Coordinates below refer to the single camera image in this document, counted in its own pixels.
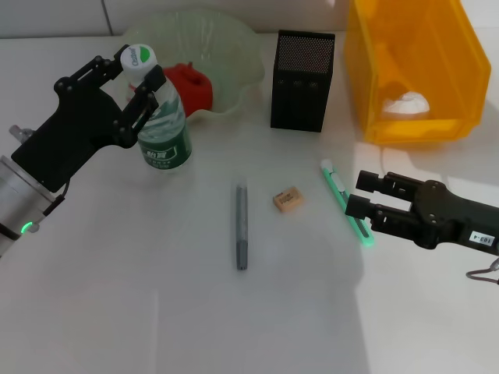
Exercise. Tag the silver left wrist stud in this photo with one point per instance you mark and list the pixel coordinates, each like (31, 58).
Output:
(21, 133)

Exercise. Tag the white paper ball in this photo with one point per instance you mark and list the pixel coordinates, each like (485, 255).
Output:
(405, 103)

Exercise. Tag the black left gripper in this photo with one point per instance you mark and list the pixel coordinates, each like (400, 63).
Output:
(74, 132)

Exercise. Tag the green glass fruit plate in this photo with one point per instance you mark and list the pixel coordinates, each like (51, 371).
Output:
(226, 50)

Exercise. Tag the green utility knife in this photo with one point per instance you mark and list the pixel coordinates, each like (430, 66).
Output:
(333, 181)

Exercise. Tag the green label water bottle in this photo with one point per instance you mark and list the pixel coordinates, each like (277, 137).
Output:
(165, 148)

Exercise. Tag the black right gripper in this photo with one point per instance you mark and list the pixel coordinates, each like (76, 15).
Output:
(440, 218)

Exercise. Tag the red orange fruit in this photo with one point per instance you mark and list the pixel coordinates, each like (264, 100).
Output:
(195, 93)

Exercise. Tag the black mesh pen holder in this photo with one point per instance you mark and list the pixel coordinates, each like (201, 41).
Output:
(298, 97)

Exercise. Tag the grey glitter pen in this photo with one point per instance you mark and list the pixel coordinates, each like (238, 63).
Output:
(241, 233)

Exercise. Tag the tan rubber eraser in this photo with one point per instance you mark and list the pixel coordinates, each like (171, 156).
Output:
(288, 200)

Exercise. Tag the yellow plastic bin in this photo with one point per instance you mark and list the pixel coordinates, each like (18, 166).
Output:
(429, 130)

